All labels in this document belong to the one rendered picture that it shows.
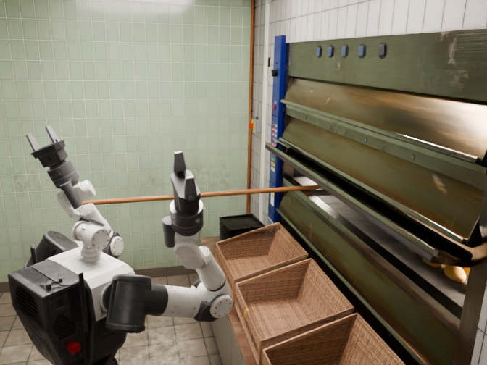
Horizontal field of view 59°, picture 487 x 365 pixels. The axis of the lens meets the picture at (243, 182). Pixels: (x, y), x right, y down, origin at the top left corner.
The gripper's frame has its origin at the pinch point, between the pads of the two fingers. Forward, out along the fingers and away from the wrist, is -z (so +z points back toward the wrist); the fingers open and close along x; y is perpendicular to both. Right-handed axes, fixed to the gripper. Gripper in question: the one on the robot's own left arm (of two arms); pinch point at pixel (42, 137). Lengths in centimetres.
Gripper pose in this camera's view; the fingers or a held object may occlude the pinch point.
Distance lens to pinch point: 166.0
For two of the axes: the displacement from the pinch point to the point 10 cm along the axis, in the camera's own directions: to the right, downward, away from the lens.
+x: 9.2, -3.0, -2.6
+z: 3.8, 8.7, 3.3
